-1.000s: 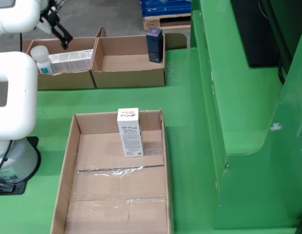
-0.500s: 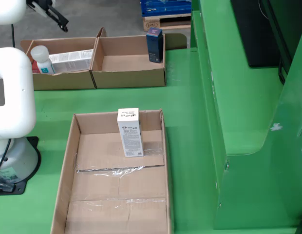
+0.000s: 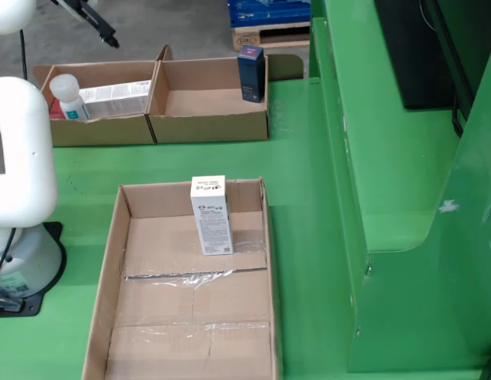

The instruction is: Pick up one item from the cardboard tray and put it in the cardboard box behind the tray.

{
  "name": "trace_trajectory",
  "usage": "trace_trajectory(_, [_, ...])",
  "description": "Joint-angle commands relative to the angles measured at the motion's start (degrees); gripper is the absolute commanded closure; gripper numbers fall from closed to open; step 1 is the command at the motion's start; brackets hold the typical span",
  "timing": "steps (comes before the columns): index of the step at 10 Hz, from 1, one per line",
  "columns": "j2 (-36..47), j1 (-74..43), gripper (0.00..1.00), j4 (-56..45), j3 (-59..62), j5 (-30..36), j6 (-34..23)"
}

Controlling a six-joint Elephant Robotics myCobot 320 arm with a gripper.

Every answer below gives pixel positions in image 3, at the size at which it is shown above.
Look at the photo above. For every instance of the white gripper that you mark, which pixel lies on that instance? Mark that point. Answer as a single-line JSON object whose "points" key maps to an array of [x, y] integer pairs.
{"points": [[69, 7]]}

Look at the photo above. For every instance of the translucent bottle with teal label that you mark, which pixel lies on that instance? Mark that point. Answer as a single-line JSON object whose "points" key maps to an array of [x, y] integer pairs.
{"points": [[69, 99]]}

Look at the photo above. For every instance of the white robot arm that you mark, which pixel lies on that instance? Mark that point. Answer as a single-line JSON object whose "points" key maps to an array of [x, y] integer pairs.
{"points": [[23, 158]]}

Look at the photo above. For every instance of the long white printed box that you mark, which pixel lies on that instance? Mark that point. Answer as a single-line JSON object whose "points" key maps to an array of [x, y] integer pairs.
{"points": [[119, 97]]}

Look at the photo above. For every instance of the pink textured box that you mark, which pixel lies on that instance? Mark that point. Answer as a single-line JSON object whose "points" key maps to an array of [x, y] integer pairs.
{"points": [[55, 112]]}

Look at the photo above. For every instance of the open brown cardboard box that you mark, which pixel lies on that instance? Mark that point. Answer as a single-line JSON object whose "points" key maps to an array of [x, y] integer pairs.
{"points": [[214, 103], [103, 130]]}

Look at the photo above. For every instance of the navy blue product box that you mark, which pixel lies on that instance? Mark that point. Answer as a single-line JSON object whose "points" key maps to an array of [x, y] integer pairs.
{"points": [[251, 75]]}

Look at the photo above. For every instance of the white hand cream box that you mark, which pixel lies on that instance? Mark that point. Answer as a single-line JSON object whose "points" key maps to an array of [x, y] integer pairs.
{"points": [[214, 225]]}

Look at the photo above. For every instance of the flat cardboard tray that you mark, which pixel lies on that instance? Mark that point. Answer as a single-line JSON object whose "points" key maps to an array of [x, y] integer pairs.
{"points": [[229, 344]]}

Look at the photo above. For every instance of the wooden pallet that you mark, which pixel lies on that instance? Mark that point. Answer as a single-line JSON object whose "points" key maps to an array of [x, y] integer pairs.
{"points": [[269, 37]]}

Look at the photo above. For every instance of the blue mesh pallet crate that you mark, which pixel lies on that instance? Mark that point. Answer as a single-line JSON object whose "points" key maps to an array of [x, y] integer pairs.
{"points": [[269, 12]]}

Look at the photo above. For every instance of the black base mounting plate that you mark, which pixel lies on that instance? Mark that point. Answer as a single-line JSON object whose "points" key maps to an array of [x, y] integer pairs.
{"points": [[51, 237]]}

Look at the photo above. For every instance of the green metal shelf unit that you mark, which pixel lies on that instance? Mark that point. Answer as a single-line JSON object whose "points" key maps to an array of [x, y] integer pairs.
{"points": [[388, 158]]}

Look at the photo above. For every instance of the black flat panel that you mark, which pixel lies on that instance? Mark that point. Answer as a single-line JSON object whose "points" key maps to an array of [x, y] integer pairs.
{"points": [[416, 55]]}

